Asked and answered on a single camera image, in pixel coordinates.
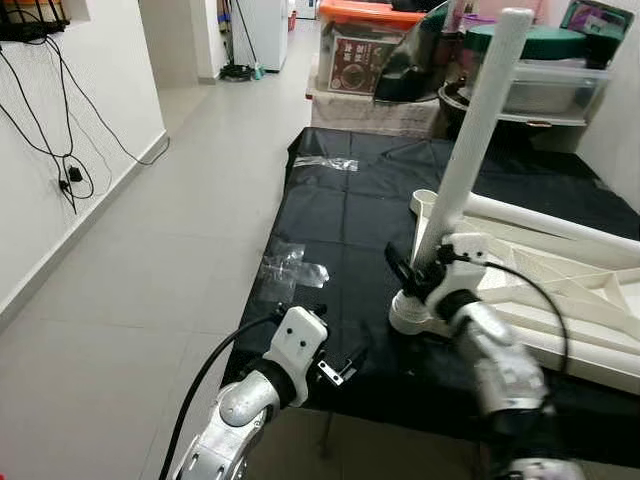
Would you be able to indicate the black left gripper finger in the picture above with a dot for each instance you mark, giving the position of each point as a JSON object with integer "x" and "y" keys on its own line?
{"x": 348, "y": 364}
{"x": 321, "y": 310}

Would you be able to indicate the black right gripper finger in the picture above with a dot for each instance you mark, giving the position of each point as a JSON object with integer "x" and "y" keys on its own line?
{"x": 398, "y": 268}

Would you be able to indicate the white children table top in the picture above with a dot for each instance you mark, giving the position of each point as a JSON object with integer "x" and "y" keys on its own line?
{"x": 600, "y": 290}

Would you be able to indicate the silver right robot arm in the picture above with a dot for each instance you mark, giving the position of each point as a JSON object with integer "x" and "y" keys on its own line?
{"x": 500, "y": 370}

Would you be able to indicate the crumpled clear tape piece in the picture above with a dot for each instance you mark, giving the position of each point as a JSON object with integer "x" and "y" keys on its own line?
{"x": 290, "y": 270}

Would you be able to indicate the black tablecloth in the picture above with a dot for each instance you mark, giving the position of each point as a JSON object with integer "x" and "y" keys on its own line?
{"x": 340, "y": 220}

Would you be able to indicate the clear tape strip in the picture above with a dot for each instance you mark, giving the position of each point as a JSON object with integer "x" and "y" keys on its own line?
{"x": 325, "y": 162}

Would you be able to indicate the beige patterned bench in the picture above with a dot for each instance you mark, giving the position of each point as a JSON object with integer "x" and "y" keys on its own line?
{"x": 370, "y": 112}

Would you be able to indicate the black round basin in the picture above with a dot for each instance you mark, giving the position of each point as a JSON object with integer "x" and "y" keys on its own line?
{"x": 450, "y": 102}

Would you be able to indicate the black plastic bag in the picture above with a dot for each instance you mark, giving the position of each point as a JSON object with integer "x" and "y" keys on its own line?
{"x": 410, "y": 65}

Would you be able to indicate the orange-lidded storage box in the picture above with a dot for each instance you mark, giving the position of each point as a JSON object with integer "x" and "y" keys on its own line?
{"x": 355, "y": 50}

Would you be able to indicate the clear plastic storage bin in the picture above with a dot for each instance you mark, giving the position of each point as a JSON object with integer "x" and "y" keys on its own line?
{"x": 555, "y": 90}

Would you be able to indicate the small teal floor object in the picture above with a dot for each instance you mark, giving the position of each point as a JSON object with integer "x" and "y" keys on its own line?
{"x": 257, "y": 70}

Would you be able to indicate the black floor appliance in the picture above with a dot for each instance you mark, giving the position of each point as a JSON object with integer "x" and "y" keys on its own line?
{"x": 238, "y": 72}

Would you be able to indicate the green round lid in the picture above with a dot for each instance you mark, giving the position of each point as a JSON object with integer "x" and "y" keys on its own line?
{"x": 550, "y": 42}

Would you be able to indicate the pink cardboard box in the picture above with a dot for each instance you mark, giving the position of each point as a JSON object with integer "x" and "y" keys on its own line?
{"x": 475, "y": 12}

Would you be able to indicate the black power adapter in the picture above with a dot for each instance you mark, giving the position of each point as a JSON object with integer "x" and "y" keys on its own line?
{"x": 75, "y": 175}

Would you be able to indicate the colourful printed box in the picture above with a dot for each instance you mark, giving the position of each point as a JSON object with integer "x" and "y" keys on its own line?
{"x": 598, "y": 25}

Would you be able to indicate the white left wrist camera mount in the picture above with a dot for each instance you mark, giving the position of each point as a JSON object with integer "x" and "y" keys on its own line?
{"x": 298, "y": 340}

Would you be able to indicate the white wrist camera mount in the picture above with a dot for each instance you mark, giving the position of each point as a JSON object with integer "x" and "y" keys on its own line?
{"x": 465, "y": 255}
{"x": 298, "y": 340}

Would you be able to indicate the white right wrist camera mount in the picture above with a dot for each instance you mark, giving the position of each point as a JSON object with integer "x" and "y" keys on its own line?
{"x": 465, "y": 255}

